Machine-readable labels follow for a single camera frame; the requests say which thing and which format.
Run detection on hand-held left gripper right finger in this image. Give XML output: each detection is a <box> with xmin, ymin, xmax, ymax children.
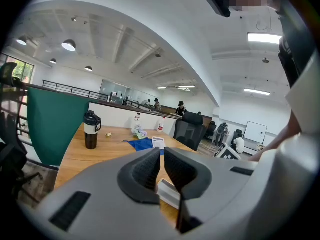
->
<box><xmin>163</xmin><ymin>147</ymin><xmax>260</xmax><ymax>235</ymax></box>

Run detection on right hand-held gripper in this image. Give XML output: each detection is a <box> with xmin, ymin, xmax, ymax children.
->
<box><xmin>214</xmin><ymin>143</ymin><xmax>243</xmax><ymax>161</ymax></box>

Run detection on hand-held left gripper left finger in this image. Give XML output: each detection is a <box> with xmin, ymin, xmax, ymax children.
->
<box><xmin>22</xmin><ymin>147</ymin><xmax>186</xmax><ymax>240</ymax></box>

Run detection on white box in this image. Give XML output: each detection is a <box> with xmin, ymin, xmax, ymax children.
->
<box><xmin>156</xmin><ymin>178</ymin><xmax>181</xmax><ymax>210</ymax></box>

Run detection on person's right forearm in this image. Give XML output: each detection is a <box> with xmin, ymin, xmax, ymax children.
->
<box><xmin>247</xmin><ymin>110</ymin><xmax>305</xmax><ymax>163</ymax></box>

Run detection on white whiteboard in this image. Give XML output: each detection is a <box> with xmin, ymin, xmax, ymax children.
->
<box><xmin>243</xmin><ymin>120</ymin><xmax>269</xmax><ymax>145</ymax></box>

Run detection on black padded office chair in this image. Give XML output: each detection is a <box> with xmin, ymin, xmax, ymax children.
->
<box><xmin>173</xmin><ymin>111</ymin><xmax>208</xmax><ymax>152</ymax></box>

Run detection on black and white tumbler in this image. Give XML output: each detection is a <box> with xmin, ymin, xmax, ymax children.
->
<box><xmin>83</xmin><ymin>110</ymin><xmax>103</xmax><ymax>150</ymax></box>

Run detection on white card device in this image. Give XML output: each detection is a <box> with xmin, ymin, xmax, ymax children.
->
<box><xmin>151</xmin><ymin>136</ymin><xmax>166</xmax><ymax>151</ymax></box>

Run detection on blue cloth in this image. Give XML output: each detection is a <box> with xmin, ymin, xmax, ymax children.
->
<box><xmin>123</xmin><ymin>137</ymin><xmax>165</xmax><ymax>156</ymax></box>

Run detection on crumpled pastel paper bunch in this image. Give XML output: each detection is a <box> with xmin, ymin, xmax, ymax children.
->
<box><xmin>131</xmin><ymin>124</ymin><xmax>149</xmax><ymax>140</ymax></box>

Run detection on green partition panel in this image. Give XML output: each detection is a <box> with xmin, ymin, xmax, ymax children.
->
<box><xmin>26</xmin><ymin>86</ymin><xmax>99</xmax><ymax>167</ymax></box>

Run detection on black mesh office chair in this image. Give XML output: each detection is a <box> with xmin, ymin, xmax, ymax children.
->
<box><xmin>0</xmin><ymin>62</ymin><xmax>44</xmax><ymax>206</ymax></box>

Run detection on black metal railing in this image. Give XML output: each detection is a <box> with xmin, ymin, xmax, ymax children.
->
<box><xmin>41</xmin><ymin>79</ymin><xmax>161</xmax><ymax>110</ymax></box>

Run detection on person's black shirt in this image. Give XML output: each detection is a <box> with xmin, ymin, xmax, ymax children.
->
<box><xmin>273</xmin><ymin>0</ymin><xmax>316</xmax><ymax>88</ymax></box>

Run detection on window with green view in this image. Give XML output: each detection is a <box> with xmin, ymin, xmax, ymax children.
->
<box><xmin>0</xmin><ymin>53</ymin><xmax>35</xmax><ymax>84</ymax></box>

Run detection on black head-mounted camera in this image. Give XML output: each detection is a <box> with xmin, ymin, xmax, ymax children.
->
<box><xmin>202</xmin><ymin>0</ymin><xmax>232</xmax><ymax>19</ymax></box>

